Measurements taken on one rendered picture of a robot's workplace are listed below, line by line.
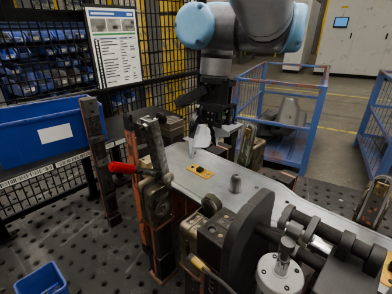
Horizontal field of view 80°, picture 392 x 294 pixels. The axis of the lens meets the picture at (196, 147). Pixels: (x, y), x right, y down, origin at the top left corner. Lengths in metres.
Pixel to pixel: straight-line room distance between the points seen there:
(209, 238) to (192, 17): 0.36
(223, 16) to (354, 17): 7.79
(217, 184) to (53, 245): 0.64
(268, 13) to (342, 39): 7.89
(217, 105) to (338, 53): 7.71
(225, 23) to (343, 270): 0.39
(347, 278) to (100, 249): 0.78
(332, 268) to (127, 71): 0.99
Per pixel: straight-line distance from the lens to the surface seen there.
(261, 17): 0.33
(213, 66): 0.56
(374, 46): 8.29
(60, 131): 0.82
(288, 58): 8.26
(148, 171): 0.54
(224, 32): 0.45
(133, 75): 1.12
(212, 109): 0.57
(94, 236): 0.99
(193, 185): 0.65
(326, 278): 0.31
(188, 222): 0.45
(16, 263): 1.03
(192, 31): 0.45
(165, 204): 0.60
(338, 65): 8.26
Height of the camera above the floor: 1.39
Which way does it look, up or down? 28 degrees down
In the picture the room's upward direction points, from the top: straight up
